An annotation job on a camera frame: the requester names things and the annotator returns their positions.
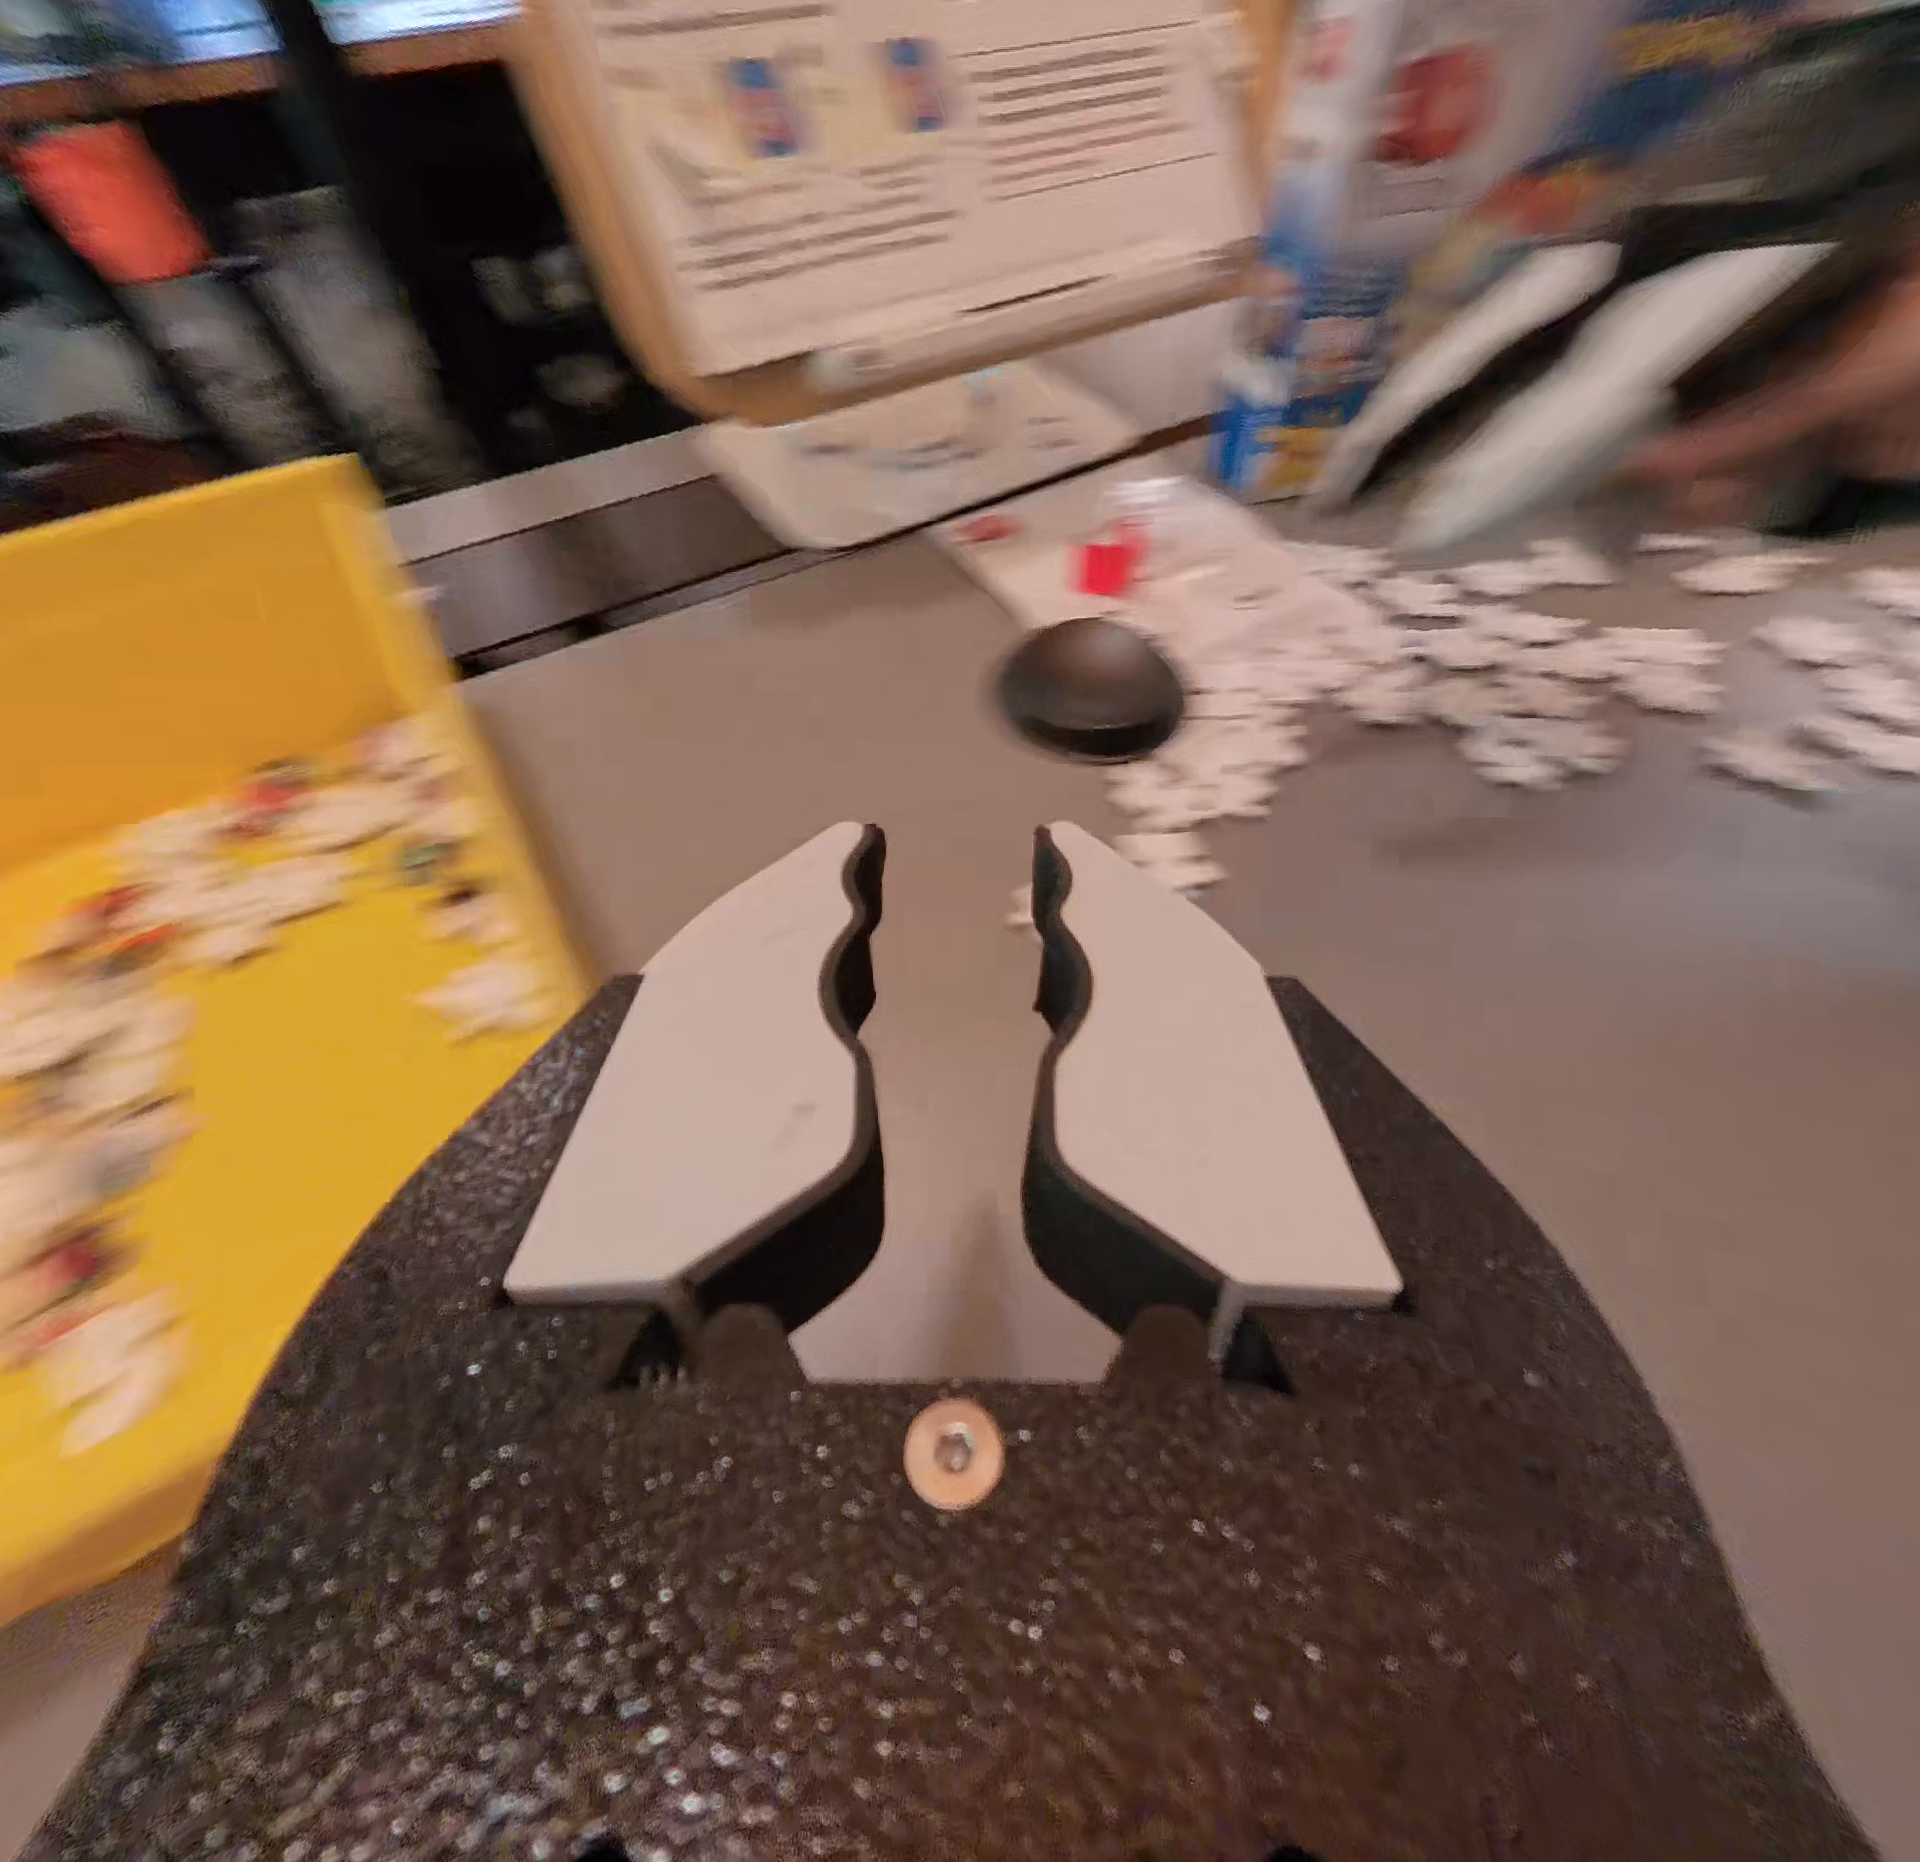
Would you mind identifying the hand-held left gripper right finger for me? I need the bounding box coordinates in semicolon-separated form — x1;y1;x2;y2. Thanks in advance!
1023;819;1405;1354

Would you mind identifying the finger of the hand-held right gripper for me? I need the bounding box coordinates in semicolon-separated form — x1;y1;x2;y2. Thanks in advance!
1316;237;1626;511
1399;237;1845;554

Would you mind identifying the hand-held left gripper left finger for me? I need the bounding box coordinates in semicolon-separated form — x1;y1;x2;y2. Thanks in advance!
502;819;888;1332

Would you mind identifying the scatter of white puzzle pieces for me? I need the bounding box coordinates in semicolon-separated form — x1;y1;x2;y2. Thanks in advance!
1004;534;1920;933

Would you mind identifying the heap of printed puzzle pieces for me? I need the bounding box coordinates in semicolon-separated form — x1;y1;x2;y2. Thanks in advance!
0;714;558;1459

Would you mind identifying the yellow plastic bin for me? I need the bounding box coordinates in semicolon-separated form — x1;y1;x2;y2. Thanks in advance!
0;452;595;1623

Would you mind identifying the blue puzzle box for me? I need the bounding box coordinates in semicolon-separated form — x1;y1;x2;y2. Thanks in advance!
1207;0;1892;501

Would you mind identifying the person's right hand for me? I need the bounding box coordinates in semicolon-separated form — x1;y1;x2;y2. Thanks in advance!
1632;315;1920;494

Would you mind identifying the white folded leaflet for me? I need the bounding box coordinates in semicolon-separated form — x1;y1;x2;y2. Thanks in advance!
937;473;1352;694

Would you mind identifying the black round stand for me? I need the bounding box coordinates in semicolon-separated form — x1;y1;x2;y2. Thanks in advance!
993;615;1188;765

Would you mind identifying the white rounded board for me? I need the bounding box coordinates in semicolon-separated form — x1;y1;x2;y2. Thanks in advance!
704;361;1143;552

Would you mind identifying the printed instruction sheet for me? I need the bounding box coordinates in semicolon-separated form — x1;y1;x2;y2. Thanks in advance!
577;0;1263;379

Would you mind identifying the task instruction sheet on clipboard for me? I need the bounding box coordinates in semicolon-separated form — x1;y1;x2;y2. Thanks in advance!
487;0;1308;427

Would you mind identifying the dark storage shelf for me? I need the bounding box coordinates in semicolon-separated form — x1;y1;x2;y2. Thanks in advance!
0;0;663;530

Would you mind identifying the orange roll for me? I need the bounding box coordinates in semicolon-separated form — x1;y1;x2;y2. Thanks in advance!
6;121;212;285

